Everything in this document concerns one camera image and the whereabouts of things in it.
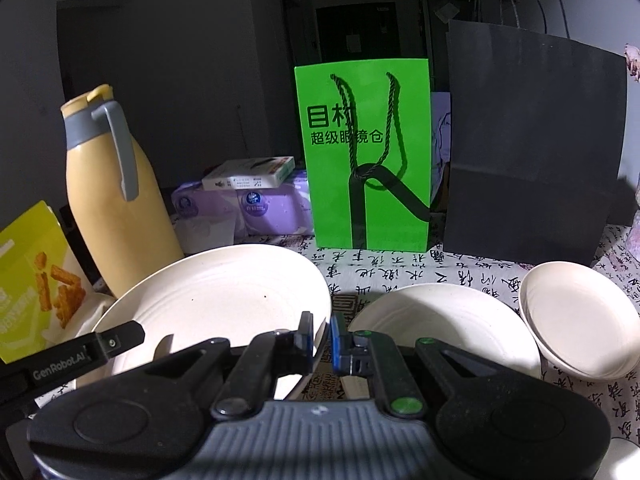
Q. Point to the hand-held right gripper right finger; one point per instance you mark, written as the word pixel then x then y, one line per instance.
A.
pixel 340 342

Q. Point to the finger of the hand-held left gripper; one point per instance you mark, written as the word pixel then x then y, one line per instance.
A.
pixel 120 340

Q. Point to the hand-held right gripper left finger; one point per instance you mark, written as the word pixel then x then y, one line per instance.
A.
pixel 319 342

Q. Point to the medium cream plate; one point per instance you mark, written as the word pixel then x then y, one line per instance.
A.
pixel 440 320

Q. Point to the large cream plate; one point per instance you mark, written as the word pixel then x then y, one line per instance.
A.
pixel 215 290

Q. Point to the deep cream plate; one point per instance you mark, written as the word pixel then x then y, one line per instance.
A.
pixel 580 320

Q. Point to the yellow snack box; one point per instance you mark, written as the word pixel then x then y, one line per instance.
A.
pixel 30 280

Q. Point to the calligraphy print tablecloth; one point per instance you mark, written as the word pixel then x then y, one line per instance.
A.
pixel 400 270

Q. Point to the yellow thermos jug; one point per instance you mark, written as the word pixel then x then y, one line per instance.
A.
pixel 110 210

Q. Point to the loose white tissue sheet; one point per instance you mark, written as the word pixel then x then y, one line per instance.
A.
pixel 205 235

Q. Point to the small white carton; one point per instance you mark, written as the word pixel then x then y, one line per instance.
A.
pixel 250 172

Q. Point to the green paper bag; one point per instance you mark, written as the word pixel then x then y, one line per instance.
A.
pixel 370 110

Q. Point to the black paper bag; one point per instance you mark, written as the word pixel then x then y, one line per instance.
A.
pixel 535 160

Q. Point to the dark door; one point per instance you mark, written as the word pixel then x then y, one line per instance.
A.
pixel 350 30

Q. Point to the pink ceramic vase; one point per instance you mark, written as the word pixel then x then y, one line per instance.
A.
pixel 635 235

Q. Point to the bunch of dried roses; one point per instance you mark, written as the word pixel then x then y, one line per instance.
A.
pixel 633 62

